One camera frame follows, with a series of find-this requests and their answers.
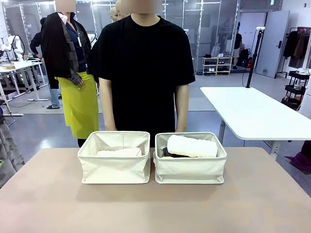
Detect black tripod pole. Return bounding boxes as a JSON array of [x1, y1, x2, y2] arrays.
[[245, 27, 266, 88]]

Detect background person with cap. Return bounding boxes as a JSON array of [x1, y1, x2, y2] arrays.
[[232, 20, 244, 70]]

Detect white table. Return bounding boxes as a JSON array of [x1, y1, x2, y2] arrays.
[[199, 86, 311, 156]]

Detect white towel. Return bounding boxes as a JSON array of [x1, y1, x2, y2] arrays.
[[167, 134, 218, 159]]

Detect background person in dark clothes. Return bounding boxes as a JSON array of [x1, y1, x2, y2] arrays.
[[29, 17, 61, 110]]

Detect person in yellow apron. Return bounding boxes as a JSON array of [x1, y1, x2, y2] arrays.
[[40, 0, 100, 148]]

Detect white desk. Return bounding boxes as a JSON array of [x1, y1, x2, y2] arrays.
[[0, 58, 45, 117]]

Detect person's left forearm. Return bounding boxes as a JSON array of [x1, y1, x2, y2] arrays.
[[175, 100, 190, 126]]

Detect person's right forearm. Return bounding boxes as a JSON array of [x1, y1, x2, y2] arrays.
[[100, 100, 117, 126]]

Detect person in black t-shirt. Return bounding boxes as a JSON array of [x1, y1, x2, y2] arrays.
[[93, 0, 196, 148]]

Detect clothes rack with dark coats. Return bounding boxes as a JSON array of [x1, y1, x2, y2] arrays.
[[274, 26, 311, 80]]

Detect bald person in black jacket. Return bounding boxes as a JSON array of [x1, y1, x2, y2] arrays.
[[89, 0, 122, 84]]

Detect wooden shoe rack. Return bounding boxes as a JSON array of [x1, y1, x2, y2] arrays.
[[202, 56, 233, 76]]

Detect grey door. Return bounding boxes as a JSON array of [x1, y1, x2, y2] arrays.
[[255, 11, 290, 78]]

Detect black utility cart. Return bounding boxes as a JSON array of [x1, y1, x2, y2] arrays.
[[281, 70, 311, 111]]

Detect black equipment cases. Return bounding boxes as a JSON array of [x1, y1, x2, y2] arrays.
[[239, 48, 251, 68]]

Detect small white background robot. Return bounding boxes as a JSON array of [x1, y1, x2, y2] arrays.
[[0, 35, 25, 61]]

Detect grey blanket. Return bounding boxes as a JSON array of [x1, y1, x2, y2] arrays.
[[0, 118, 25, 189]]

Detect cream fabric basket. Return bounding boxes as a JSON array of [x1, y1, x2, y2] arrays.
[[153, 132, 228, 184], [77, 131, 151, 184]]

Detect dark grey towel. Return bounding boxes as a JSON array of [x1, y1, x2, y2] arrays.
[[161, 146, 177, 157]]

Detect pale pink towel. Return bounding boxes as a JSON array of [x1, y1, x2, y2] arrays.
[[96, 147, 143, 157]]

